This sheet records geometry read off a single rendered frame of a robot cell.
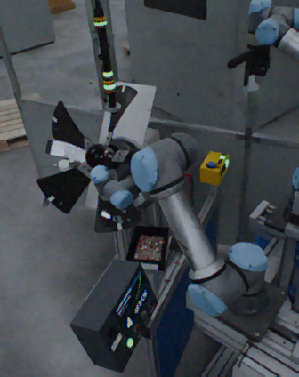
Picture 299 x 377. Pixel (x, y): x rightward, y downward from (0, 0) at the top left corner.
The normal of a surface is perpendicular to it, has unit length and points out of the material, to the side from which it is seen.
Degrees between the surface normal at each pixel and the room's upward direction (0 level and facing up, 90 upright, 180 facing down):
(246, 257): 8
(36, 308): 0
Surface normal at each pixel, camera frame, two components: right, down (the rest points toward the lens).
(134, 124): -0.37, -0.08
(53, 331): -0.07, -0.80
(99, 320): -0.31, -0.83
